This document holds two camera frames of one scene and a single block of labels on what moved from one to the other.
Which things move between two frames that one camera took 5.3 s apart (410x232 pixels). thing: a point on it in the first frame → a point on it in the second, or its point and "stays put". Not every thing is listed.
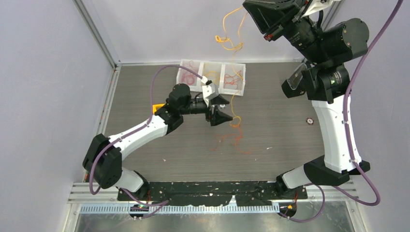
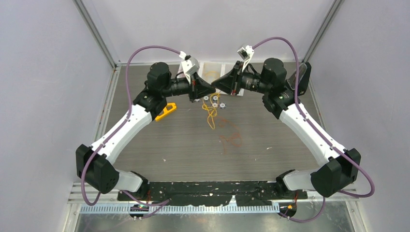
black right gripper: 268,15 → 233,79
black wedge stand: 294,86 stays put
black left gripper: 218,116 → 198,88
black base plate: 256,194 stays put
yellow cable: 214,74 stays put
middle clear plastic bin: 212,71 stays put
